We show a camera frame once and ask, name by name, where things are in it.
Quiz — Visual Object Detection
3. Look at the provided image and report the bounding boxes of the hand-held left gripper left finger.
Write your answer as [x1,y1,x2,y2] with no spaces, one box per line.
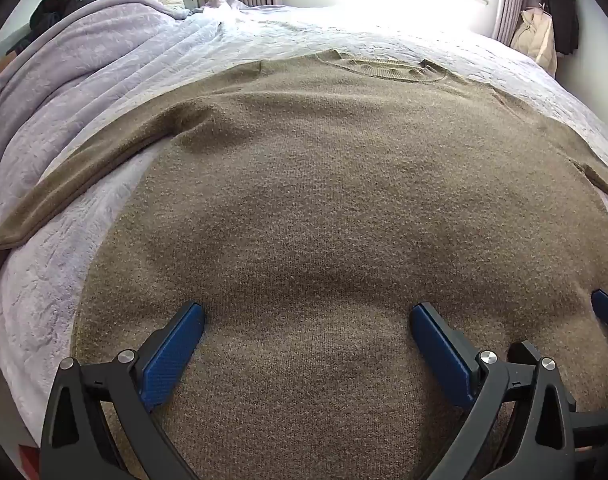
[40,301,205,480]

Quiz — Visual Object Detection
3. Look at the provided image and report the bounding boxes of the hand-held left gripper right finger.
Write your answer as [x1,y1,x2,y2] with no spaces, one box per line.
[409,302,582,480]

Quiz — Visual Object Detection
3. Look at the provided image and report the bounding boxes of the brown knit sweater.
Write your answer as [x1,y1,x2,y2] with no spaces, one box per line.
[0,49,608,480]

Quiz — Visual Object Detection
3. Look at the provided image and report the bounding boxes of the white quilted bedspread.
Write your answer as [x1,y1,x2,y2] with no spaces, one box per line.
[0,4,608,441]

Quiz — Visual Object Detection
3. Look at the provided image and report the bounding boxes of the beige hanging bag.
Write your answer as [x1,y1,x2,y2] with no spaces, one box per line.
[510,6,559,79]

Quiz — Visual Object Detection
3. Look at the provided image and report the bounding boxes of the lilac fleece blanket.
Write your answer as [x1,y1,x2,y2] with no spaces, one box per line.
[0,0,195,243]

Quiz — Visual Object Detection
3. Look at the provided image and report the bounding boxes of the black hanging coat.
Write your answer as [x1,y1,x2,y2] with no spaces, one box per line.
[538,0,580,57]

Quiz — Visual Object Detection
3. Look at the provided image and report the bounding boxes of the black garment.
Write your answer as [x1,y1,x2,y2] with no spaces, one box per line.
[29,0,93,37]

